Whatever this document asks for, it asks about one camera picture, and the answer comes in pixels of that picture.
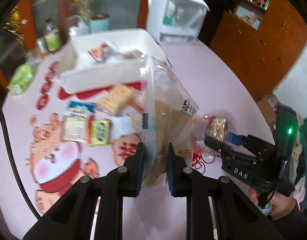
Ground mixed nut small pack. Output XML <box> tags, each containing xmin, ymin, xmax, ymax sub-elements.
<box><xmin>203</xmin><ymin>115</ymin><xmax>231</xmax><ymax>142</ymax></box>

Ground large bread cake pack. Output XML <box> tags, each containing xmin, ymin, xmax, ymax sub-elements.
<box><xmin>141</xmin><ymin>55</ymin><xmax>200</xmax><ymax>187</ymax></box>

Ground small green snack pack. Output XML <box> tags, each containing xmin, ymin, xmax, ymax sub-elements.
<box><xmin>90</xmin><ymin>119</ymin><xmax>111</xmax><ymax>146</ymax></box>

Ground blue white snack pack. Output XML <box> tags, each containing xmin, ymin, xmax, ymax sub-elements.
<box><xmin>62</xmin><ymin>101</ymin><xmax>96</xmax><ymax>144</ymax></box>

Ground puffed rice snack pack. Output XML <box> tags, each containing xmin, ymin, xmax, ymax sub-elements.
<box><xmin>97</xmin><ymin>83</ymin><xmax>136</xmax><ymax>116</ymax></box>

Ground clear wafer snack pack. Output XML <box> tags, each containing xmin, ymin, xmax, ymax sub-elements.
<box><xmin>122</xmin><ymin>49</ymin><xmax>144</xmax><ymax>60</ymax></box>

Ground red white snack pack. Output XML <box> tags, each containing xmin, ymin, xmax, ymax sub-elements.
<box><xmin>87</xmin><ymin>40</ymin><xmax>121</xmax><ymax>63</ymax></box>

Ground beige cracker pack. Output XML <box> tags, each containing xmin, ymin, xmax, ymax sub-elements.
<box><xmin>129</xmin><ymin>94</ymin><xmax>145</xmax><ymax>113</ymax></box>

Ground white orange oats bar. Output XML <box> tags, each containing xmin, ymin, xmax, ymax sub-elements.
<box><xmin>111</xmin><ymin>115</ymin><xmax>143</xmax><ymax>140</ymax></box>

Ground person right hand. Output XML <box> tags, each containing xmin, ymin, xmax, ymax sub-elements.
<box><xmin>248</xmin><ymin>187</ymin><xmax>297</xmax><ymax>220</ymax></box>

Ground cardboard box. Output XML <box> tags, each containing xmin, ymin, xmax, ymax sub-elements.
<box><xmin>256</xmin><ymin>94</ymin><xmax>279</xmax><ymax>131</ymax></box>

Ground pink cartoon table mat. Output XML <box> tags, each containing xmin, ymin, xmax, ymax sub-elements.
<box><xmin>0</xmin><ymin>41</ymin><xmax>273</xmax><ymax>239</ymax></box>

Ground wooden cabinet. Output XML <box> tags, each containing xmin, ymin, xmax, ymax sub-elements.
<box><xmin>210</xmin><ymin>0</ymin><xmax>307</xmax><ymax>100</ymax></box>

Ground white dispenser box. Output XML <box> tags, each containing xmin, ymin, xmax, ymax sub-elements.
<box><xmin>145</xmin><ymin>0</ymin><xmax>209</xmax><ymax>44</ymax></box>

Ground green tissue pack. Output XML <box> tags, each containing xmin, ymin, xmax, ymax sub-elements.
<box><xmin>7</xmin><ymin>63</ymin><xmax>36</xmax><ymax>95</ymax></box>

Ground white plastic tray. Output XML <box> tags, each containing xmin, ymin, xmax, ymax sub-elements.
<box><xmin>58</xmin><ymin>29</ymin><xmax>168</xmax><ymax>94</ymax></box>

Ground clear drinking glass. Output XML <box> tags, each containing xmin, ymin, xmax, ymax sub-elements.
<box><xmin>26</xmin><ymin>50</ymin><xmax>43</xmax><ymax>68</ymax></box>

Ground light blue canister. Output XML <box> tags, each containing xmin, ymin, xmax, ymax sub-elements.
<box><xmin>89</xmin><ymin>14</ymin><xmax>111</xmax><ymax>34</ymax></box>

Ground small metal can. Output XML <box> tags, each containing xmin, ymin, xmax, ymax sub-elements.
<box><xmin>36</xmin><ymin>37</ymin><xmax>48</xmax><ymax>57</ymax></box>

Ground green label glass bottle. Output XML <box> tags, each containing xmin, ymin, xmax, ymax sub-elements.
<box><xmin>44</xmin><ymin>18</ymin><xmax>61</xmax><ymax>53</ymax></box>

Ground white squeeze bottle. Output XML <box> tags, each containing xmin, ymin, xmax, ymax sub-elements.
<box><xmin>68</xmin><ymin>15</ymin><xmax>89</xmax><ymax>38</ymax></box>

